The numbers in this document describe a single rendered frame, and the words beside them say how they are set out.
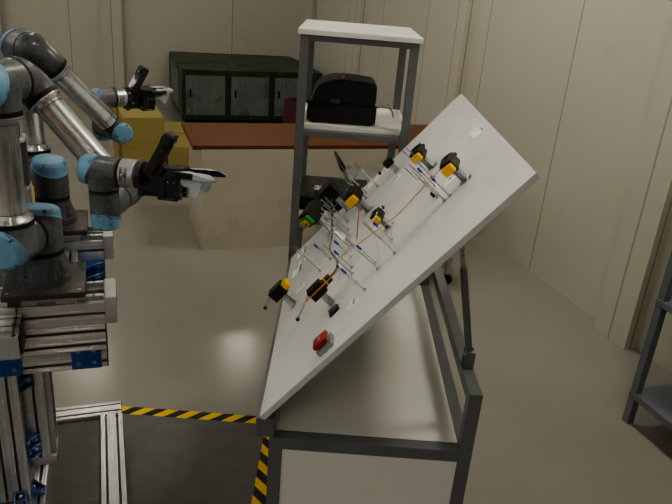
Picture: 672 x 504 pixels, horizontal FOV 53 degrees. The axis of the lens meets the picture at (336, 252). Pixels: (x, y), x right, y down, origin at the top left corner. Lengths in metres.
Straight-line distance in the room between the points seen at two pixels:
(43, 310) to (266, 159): 3.25
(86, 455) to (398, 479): 1.37
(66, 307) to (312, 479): 0.90
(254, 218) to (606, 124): 2.63
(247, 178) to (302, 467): 3.36
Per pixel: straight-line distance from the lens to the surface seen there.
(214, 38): 11.22
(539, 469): 3.43
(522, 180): 1.74
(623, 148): 4.72
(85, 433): 3.09
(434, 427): 2.15
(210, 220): 5.22
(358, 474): 2.12
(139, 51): 11.14
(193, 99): 9.34
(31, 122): 2.62
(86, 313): 2.17
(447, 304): 2.45
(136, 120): 6.49
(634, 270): 4.53
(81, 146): 1.92
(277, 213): 5.31
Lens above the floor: 2.07
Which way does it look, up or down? 23 degrees down
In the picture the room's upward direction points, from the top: 5 degrees clockwise
